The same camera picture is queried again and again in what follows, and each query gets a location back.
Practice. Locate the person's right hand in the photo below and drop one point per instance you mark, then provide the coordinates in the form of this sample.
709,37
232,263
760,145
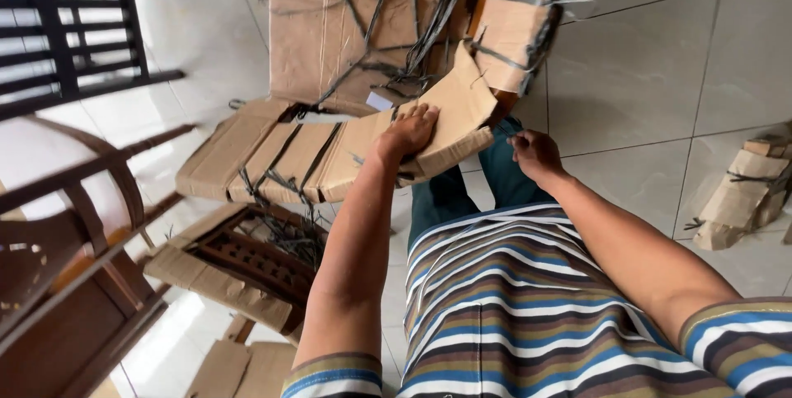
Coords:
539,155

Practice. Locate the person's left hand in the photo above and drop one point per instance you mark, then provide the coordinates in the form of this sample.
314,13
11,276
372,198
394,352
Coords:
405,135

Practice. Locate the person's left fingers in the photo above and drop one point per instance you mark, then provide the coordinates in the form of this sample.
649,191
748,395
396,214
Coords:
422,114

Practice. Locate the person's right fingers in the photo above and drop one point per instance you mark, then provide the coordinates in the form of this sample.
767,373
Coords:
521,145

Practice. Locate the brown cardboard wrap sheet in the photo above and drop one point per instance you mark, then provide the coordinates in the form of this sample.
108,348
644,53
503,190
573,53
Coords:
461,107

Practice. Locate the white paper label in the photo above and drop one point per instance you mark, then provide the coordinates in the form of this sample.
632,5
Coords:
378,101

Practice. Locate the teal trousers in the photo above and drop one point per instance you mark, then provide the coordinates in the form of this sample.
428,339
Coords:
439,200

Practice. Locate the cardboard-wrapped wooden chair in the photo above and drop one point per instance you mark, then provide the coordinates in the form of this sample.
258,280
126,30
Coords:
315,27

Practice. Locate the striped polo shirt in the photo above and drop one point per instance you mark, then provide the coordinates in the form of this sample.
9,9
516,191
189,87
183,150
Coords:
526,311

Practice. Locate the small cardboard-wrapped furniture part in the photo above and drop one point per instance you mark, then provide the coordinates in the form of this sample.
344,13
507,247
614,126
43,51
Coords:
742,194

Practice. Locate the cardboard-wrapped carved wooden panel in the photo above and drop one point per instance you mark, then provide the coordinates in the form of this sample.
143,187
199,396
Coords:
247,262

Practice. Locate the flat brown cardboard piece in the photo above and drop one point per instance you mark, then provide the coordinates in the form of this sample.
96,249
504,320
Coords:
241,370

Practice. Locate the black window grille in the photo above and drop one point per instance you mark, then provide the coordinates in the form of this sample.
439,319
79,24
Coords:
55,39

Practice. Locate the dark brown wooden chair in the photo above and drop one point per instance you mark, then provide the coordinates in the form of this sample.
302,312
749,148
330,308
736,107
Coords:
68,274

